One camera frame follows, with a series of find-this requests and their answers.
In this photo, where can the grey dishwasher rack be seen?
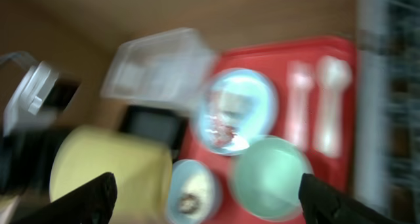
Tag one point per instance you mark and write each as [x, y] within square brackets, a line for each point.
[386, 158]

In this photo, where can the yellow plastic cup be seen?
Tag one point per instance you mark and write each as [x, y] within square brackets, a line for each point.
[141, 167]

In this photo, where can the white plastic spoon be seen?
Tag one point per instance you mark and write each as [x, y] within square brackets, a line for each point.
[334, 77]

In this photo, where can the mint green bowl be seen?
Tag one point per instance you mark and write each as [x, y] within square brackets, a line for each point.
[266, 178]

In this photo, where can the clear plastic bin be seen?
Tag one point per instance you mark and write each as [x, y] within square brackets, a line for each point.
[164, 69]

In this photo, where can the brown food scrap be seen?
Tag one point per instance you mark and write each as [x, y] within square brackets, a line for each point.
[188, 203]

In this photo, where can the light blue small bowl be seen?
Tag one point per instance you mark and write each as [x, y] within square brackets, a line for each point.
[182, 171]

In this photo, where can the light blue plate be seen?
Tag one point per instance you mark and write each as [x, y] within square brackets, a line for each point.
[259, 121]

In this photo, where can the white plastic fork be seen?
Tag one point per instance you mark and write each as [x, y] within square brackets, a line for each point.
[299, 83]

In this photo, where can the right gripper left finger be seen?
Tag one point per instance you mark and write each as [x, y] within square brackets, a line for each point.
[91, 203]

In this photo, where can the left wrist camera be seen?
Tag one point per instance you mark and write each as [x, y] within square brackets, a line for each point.
[41, 96]

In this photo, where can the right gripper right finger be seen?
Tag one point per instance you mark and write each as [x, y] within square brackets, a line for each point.
[323, 204]

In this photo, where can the red ketchup packet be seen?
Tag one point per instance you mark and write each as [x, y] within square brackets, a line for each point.
[221, 134]

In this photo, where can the white napkin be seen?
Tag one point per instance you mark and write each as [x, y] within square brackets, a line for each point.
[231, 105]

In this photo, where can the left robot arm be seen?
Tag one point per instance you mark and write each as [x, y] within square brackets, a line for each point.
[27, 158]

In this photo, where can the black plastic tray bin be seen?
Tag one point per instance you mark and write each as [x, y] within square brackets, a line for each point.
[158, 124]

